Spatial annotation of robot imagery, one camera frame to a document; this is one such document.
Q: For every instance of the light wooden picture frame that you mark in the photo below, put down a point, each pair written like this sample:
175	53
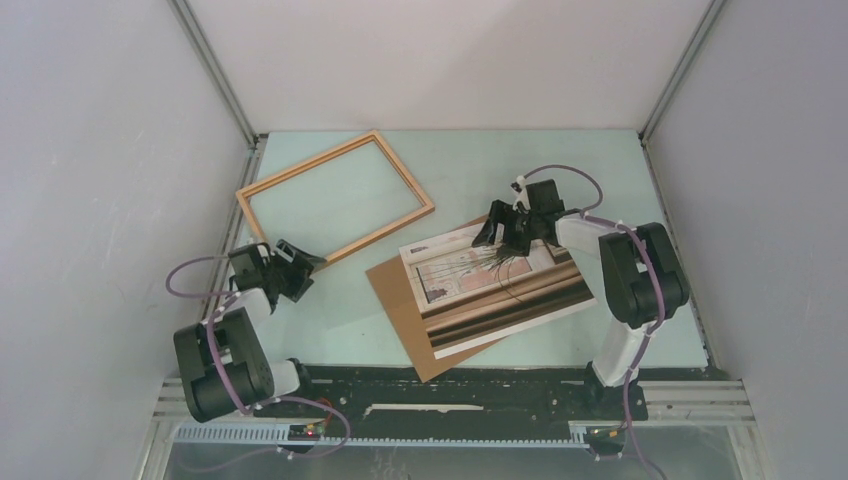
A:
289	153

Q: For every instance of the white toothed cable duct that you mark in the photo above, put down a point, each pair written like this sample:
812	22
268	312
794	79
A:
266	434

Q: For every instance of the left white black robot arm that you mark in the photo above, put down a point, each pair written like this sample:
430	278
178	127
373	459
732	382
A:
221	363

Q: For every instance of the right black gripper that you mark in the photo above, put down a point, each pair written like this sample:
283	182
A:
502	213

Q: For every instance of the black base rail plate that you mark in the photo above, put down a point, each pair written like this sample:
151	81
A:
464	403

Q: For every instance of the left aluminium corner post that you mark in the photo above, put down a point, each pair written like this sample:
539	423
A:
198	40

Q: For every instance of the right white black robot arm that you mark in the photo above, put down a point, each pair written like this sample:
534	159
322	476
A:
644	283

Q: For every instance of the brown cardboard backing board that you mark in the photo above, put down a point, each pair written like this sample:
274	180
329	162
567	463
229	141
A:
388	280

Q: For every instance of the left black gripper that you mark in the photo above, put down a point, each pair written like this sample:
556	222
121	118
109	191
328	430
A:
300	269

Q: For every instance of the aluminium corner post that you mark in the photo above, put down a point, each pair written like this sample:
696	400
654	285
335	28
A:
198	40
685	62

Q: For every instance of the right aluminium corner post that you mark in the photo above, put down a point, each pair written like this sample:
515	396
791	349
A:
685	62

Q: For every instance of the printed plant photo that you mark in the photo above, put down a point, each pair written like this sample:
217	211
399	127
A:
469	295

